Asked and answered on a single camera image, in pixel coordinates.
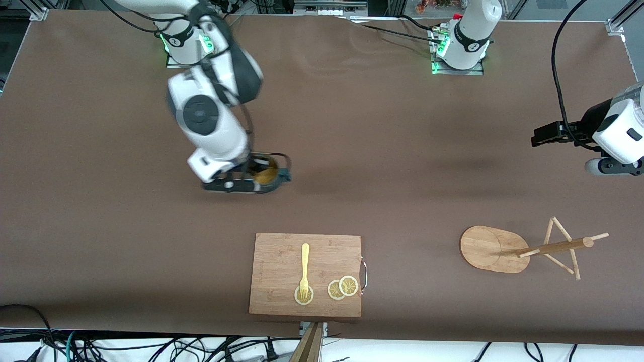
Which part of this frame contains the grey power strip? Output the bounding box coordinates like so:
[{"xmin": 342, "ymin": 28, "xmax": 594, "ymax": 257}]
[{"xmin": 293, "ymin": 0, "xmax": 369, "ymax": 17}]

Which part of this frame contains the wooden post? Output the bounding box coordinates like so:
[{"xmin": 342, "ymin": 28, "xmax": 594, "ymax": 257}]
[{"xmin": 289, "ymin": 322, "xmax": 325, "ymax": 362}]

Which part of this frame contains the black table cable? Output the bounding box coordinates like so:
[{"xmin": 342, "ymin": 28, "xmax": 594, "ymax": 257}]
[
  {"xmin": 400, "ymin": 14, "xmax": 443, "ymax": 32},
  {"xmin": 350, "ymin": 19, "xmax": 442, "ymax": 45}
]

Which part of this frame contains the aluminium frame corner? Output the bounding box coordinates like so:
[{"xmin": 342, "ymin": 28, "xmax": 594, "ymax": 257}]
[
  {"xmin": 605, "ymin": 0, "xmax": 644, "ymax": 36},
  {"xmin": 28, "ymin": 0, "xmax": 51, "ymax": 22}
]

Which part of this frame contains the dark teal cup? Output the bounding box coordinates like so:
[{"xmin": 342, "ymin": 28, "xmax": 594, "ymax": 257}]
[{"xmin": 252, "ymin": 155, "xmax": 293, "ymax": 186}]

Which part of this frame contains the yellow plastic fork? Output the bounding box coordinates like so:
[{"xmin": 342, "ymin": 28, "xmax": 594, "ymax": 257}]
[{"xmin": 299, "ymin": 243, "xmax": 310, "ymax": 298}]

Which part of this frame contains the black looped floor cable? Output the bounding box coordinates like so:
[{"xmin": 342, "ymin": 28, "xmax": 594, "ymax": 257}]
[{"xmin": 0, "ymin": 304, "xmax": 57, "ymax": 362}]

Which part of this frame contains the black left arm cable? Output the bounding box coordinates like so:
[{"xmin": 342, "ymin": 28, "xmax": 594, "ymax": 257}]
[{"xmin": 551, "ymin": 0, "xmax": 602, "ymax": 150}]

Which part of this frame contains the wooden cutting board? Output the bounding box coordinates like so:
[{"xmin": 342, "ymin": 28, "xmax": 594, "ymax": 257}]
[{"xmin": 249, "ymin": 232, "xmax": 368, "ymax": 318}]

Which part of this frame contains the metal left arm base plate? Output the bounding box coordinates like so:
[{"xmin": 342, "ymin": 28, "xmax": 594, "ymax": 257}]
[{"xmin": 430, "ymin": 25, "xmax": 485, "ymax": 76}]

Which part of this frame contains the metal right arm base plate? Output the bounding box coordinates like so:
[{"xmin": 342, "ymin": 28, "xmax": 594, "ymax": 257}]
[{"xmin": 166, "ymin": 23, "xmax": 218, "ymax": 69}]

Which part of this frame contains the wooden cup rack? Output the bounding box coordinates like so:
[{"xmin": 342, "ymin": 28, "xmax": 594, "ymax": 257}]
[{"xmin": 460, "ymin": 216, "xmax": 610, "ymax": 281}]

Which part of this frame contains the brown table cover sheet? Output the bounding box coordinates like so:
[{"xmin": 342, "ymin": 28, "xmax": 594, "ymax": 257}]
[{"xmin": 0, "ymin": 9, "xmax": 644, "ymax": 347}]

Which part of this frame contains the teal floor cable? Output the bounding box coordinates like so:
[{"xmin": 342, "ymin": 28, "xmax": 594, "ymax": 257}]
[{"xmin": 65, "ymin": 330, "xmax": 81, "ymax": 362}]

